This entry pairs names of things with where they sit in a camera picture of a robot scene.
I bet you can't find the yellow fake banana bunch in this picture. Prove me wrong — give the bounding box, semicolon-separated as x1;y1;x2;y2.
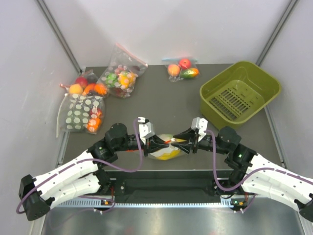
153;138;183;161

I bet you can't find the olive green plastic basket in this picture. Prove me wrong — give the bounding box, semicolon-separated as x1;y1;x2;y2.
200;61;281;130

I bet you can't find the fake red apple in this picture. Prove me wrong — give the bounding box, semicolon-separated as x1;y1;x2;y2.
179;58;192;70

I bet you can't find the white-dotted bag with fruit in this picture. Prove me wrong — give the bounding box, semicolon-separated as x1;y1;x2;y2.
56;94;105;137

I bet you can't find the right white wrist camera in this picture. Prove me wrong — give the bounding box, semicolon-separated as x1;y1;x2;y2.
191;117;208;142

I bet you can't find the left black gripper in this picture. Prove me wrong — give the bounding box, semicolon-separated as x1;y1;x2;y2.
114;135;169;157

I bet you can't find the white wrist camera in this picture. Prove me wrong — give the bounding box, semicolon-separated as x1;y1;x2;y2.
137;117;155;144
191;117;208;142

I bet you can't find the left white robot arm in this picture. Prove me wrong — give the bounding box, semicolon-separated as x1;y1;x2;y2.
16;118;170;221

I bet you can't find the fake green red mango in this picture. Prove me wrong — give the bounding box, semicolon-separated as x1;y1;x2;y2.
180;68;199;79

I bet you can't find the pink-zip dotted bag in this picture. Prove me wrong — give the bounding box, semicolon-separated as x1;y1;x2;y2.
98;44;148;98

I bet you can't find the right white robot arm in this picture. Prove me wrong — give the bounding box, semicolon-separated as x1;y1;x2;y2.
174;126;313;221

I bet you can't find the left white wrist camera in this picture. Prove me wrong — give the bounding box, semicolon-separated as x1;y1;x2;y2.
137;117;155;144

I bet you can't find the fake peach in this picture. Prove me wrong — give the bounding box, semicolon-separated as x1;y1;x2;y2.
167;64;181;77

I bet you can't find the grey slotted cable duct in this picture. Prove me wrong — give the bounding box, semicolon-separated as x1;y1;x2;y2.
57;198;247;209

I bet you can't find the blue-zip bag with fruit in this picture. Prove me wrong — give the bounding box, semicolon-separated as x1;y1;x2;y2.
162;57;200;82

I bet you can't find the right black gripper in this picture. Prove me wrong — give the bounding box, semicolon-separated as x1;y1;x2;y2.
172;126;230;155

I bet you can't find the left clear fruit bag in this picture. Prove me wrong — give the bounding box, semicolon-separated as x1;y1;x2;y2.
59;70;109;97

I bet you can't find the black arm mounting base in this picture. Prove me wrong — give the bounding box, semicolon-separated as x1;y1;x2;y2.
96;170;244;204

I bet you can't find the red-zip bag with food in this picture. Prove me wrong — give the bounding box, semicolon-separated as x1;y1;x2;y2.
148;134;184;161

